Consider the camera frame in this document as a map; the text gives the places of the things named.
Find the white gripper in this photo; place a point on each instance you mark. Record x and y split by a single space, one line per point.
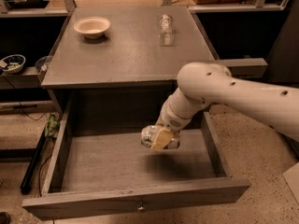
170 118

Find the grey bowl on shelf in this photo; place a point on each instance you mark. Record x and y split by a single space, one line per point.
42 65

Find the metal drawer knob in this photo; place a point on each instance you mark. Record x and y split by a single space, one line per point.
141 207

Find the blue patterned bowl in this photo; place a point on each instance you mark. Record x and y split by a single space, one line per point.
12 64

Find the grey side shelf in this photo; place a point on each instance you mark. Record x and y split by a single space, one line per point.
246 67
27 78

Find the grey cabinet counter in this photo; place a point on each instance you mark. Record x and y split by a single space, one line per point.
131 53

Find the green chip bag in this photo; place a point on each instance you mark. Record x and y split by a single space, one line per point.
52 127

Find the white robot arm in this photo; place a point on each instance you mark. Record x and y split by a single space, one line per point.
201 85

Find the open grey top drawer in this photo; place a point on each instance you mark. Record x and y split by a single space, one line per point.
99 166

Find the beige paper bowl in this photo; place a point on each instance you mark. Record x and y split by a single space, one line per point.
92 27

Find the black floor rail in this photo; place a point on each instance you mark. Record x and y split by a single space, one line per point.
26 182

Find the clear plastic bottle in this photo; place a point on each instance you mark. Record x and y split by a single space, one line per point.
166 30

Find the grey side shelf left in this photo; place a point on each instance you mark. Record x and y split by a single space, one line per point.
27 78

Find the grey side shelf right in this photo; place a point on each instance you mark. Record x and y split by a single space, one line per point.
246 67

